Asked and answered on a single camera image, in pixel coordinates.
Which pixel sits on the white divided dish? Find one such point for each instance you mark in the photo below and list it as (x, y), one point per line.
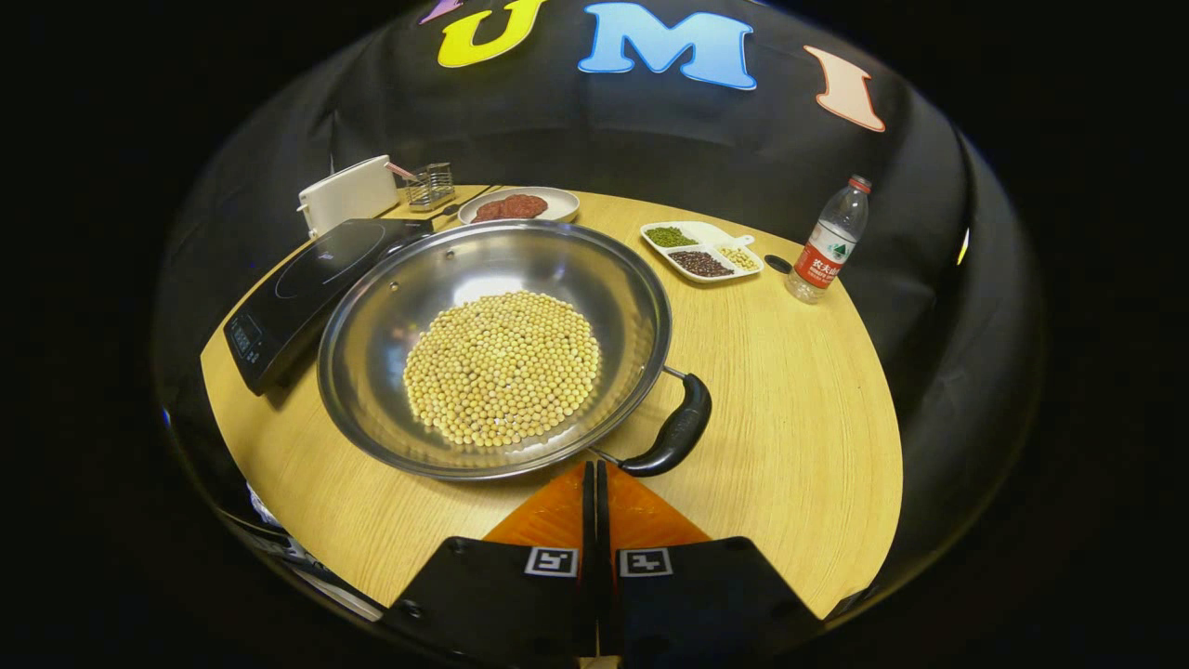
(708, 234)

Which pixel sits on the clear water bottle red label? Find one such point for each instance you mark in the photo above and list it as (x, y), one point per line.
(827, 246)

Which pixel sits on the black induction cooktop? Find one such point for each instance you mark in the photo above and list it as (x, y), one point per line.
(307, 279)

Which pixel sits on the green mung beans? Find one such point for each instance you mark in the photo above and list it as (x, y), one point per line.
(671, 237)

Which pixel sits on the pile of soybeans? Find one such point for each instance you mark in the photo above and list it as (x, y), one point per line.
(502, 367)

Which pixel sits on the white toaster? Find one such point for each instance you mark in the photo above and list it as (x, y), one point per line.
(348, 195)

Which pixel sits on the white round plate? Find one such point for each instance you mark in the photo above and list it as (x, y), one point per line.
(562, 206)

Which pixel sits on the dark red beans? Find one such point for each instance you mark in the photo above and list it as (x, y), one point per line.
(701, 264)

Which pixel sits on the white pink-tipped stick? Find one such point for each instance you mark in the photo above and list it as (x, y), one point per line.
(401, 171)

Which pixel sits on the small portion of soybeans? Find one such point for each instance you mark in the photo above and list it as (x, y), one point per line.
(738, 257)

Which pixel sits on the brown meat patty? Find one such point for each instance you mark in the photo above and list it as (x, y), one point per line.
(489, 211)
(526, 205)

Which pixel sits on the small black round cap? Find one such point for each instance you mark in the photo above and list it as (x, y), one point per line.
(778, 264)

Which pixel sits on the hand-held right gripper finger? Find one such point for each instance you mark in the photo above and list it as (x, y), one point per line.
(589, 520)
(603, 520)

